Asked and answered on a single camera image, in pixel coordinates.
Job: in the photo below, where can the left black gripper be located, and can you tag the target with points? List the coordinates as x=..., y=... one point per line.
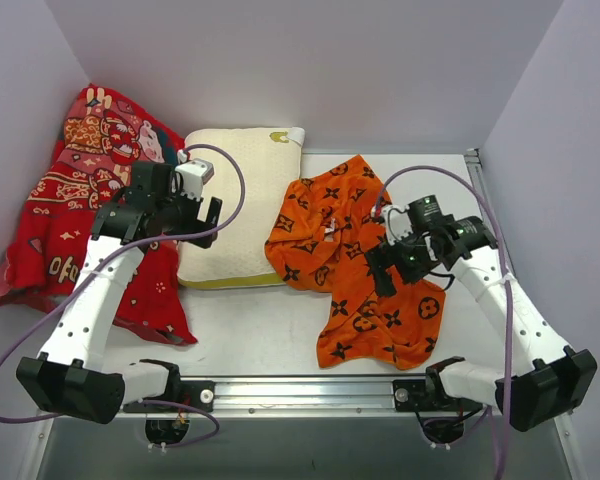
x=200, y=220

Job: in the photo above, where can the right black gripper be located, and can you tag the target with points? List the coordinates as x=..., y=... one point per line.
x=387, y=259

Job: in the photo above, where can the orange black patterned pillowcase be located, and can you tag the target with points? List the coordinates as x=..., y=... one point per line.
x=318, y=242

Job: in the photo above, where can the cream textured pillow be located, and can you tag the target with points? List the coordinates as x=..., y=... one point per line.
x=269, y=159

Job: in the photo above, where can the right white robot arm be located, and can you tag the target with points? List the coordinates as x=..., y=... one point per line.
x=544, y=377

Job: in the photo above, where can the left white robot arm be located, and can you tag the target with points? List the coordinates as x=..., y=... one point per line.
x=66, y=376

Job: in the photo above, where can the red cartoon patterned pillow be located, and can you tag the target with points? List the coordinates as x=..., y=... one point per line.
x=103, y=133

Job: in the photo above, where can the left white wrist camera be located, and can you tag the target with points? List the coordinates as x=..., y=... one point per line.
x=193, y=176

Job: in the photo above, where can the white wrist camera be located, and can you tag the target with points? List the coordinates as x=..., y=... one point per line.
x=193, y=176
x=395, y=221

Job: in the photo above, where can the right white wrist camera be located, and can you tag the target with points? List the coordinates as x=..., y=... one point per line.
x=395, y=221

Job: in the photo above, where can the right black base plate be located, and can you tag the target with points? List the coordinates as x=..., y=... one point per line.
x=411, y=395

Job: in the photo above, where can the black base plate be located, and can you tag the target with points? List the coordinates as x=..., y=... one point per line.
x=199, y=394
x=411, y=395

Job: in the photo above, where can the aluminium side rail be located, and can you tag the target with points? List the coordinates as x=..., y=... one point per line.
x=477, y=181

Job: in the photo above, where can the aluminium front rail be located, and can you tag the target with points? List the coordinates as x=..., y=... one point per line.
x=300, y=395

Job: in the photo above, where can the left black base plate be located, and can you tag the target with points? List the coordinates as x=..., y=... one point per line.
x=199, y=394

